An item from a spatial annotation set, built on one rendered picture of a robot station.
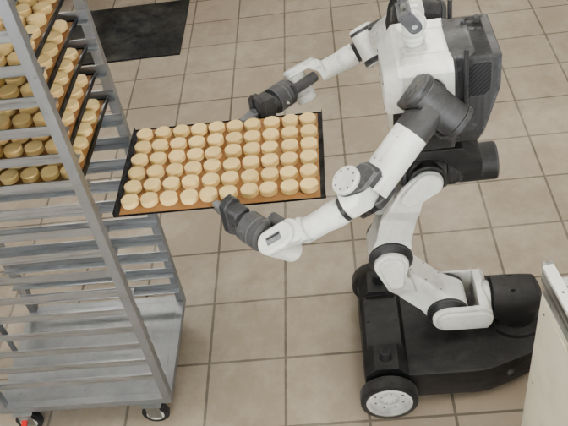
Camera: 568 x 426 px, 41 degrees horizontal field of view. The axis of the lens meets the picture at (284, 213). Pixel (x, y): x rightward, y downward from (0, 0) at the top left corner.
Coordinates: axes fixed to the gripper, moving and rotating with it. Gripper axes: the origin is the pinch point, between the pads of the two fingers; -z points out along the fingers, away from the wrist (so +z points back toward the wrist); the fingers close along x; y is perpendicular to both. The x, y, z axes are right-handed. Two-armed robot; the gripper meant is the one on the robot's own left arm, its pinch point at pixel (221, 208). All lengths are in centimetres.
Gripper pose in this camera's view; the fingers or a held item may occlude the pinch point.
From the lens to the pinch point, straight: 211.0
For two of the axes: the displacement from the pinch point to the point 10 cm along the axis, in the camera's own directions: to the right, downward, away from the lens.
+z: 7.0, 4.2, -5.8
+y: -7.1, 5.4, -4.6
